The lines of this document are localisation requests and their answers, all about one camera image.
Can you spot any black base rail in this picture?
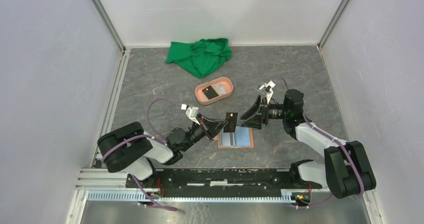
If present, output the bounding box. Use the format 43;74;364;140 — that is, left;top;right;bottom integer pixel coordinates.
141;168;322;197

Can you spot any green cloth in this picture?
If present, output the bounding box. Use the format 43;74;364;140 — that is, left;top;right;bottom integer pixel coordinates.
165;38;233;79

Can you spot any black card under stack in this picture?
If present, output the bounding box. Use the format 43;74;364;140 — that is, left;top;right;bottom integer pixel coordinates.
202;86;219;100

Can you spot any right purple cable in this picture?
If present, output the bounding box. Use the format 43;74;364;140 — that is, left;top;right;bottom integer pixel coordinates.
273;77;365;210

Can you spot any white magstripe card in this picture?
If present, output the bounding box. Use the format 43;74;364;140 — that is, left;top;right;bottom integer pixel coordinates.
221;132;235;148

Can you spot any silver card in tray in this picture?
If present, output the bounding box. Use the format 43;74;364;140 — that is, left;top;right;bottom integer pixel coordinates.
212;83;227;96

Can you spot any brown leather card holder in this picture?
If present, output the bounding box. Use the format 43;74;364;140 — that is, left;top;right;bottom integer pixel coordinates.
217;126;254;149

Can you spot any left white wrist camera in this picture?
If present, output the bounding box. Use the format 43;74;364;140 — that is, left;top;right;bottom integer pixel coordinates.
180;104;199;123

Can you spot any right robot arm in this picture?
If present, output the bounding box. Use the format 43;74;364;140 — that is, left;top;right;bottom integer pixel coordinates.
240;89;377;199

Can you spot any black card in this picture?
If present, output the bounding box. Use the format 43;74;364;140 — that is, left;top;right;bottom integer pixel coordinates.
223;112;238;133
202;86;219;100

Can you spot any pink oval tray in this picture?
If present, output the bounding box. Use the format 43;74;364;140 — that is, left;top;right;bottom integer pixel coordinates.
194;77;234;105

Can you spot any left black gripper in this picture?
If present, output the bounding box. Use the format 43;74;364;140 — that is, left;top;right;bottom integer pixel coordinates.
181;113;229;152

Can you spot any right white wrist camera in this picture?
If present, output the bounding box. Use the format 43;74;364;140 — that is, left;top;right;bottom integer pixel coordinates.
259;80;276;103

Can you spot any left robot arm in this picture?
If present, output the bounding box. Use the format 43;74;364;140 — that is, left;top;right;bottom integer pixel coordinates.
97;114;229;188

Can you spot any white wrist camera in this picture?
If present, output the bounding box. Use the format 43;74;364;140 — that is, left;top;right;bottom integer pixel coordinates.
180;104;199;123
259;80;276;103

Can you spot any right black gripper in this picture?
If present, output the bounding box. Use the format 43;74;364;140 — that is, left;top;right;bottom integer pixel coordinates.
240;95;289;130

